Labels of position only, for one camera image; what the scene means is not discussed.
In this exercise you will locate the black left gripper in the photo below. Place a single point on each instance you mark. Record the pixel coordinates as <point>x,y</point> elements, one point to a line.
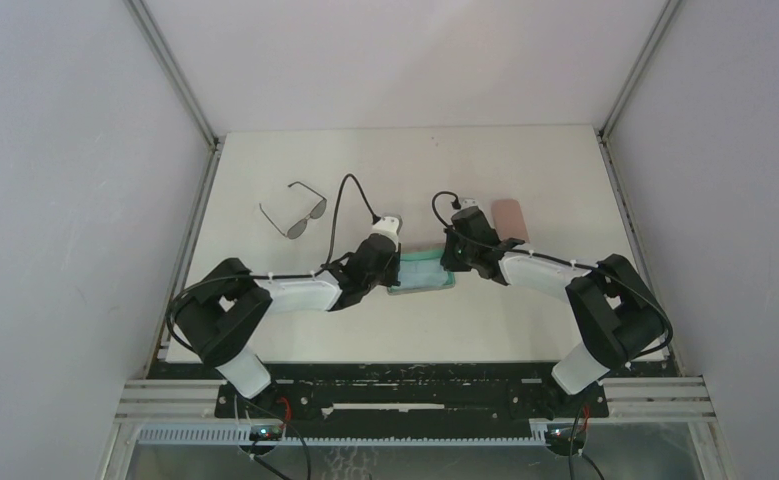
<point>391,263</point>

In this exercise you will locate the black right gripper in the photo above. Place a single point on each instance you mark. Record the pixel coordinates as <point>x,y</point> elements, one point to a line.
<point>448,253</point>

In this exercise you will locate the grey marbled glasses case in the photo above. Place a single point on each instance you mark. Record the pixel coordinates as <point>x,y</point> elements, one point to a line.
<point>424,251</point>

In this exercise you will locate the small light blue cloth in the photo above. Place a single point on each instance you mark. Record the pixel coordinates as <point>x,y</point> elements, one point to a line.
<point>422,274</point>

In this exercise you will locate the pink glasses case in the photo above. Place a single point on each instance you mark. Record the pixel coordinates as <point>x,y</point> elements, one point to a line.
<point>509,221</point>

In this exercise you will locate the black frame grey sunglasses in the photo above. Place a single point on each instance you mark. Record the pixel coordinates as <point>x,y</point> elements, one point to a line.
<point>290,210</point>

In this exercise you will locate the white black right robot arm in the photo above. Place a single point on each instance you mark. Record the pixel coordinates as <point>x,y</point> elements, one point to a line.
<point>617,316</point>

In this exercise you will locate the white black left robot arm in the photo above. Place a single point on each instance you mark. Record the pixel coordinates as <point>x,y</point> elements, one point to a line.
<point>218,315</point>

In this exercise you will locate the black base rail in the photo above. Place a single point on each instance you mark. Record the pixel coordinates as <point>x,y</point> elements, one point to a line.
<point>430,401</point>

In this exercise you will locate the aluminium frame post right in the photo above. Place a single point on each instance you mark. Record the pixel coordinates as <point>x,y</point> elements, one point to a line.
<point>648,51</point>

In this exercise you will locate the aluminium frame post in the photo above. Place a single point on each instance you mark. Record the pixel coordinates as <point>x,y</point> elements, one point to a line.
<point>648,51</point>
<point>142,15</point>

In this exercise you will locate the aluminium frame post left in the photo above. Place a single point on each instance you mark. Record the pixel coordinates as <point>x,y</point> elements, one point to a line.
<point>142,15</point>

